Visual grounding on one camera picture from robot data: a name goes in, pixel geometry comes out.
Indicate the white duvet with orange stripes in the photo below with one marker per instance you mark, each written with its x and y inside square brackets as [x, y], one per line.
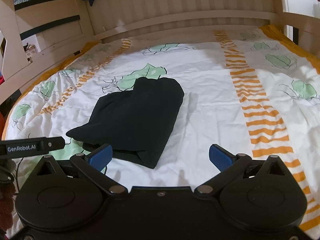
[252, 91]

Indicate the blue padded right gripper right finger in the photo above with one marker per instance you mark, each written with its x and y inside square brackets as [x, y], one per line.
[220, 157]

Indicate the dark navy garment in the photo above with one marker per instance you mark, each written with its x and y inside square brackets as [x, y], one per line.
[137, 123]

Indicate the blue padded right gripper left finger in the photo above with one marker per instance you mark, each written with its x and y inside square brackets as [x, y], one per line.
[100, 157]

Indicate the cream wooden bed frame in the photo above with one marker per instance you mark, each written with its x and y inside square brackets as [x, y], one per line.
[36, 35]

